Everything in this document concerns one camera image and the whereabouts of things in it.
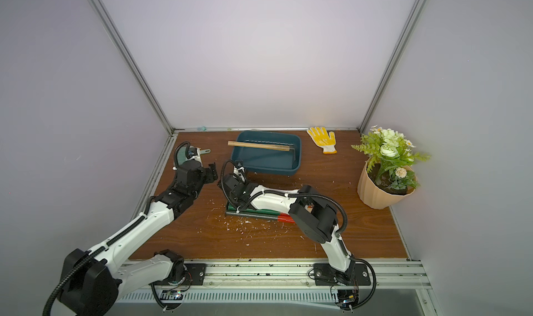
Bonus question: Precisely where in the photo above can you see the wooden handle small hoe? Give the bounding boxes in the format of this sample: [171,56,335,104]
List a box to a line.
[227,141,298,160]

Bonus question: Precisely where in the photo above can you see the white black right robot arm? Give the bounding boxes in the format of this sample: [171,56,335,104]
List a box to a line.
[218,160,377,288]

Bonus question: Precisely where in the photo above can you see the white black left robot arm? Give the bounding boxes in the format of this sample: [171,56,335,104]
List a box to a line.
[42,141,218,315]

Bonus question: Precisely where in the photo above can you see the teal plastic storage box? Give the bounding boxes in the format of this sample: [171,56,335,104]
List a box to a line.
[231,130,302,176]

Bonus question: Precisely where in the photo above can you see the green tool red grip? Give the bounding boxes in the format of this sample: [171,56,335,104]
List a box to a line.
[225,204,281,214]

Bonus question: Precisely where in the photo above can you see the green hand brush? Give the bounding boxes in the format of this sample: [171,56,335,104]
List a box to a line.
[173,144,211,170]

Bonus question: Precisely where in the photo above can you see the grey tool red grip lower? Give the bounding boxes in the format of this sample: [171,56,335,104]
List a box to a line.
[225,211,295,224]

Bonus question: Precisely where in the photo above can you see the yellow white work glove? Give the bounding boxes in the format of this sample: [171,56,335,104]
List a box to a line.
[306,127,337,155]

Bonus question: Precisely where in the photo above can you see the tan ribbed flower pot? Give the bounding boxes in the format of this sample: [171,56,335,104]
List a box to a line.
[357,164,415,210]

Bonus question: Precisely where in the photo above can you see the green artificial flower plant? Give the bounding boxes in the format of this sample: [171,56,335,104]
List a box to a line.
[351,125,430,195]

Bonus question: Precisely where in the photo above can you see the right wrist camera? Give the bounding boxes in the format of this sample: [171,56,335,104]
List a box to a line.
[233,161,247,184]

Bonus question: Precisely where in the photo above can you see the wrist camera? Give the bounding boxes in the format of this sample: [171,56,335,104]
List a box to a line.
[233,161,247,184]
[185,146,202,163]

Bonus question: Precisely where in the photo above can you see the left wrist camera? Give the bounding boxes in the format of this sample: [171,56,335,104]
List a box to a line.
[185,146,202,163]

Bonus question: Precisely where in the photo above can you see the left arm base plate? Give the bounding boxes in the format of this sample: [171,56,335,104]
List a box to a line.
[154,262,207,286]

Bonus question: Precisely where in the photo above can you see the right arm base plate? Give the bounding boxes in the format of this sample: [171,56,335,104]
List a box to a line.
[308,263,372,286]

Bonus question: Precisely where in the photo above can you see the aluminium front rail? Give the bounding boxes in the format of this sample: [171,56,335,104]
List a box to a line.
[118,259,441,315]

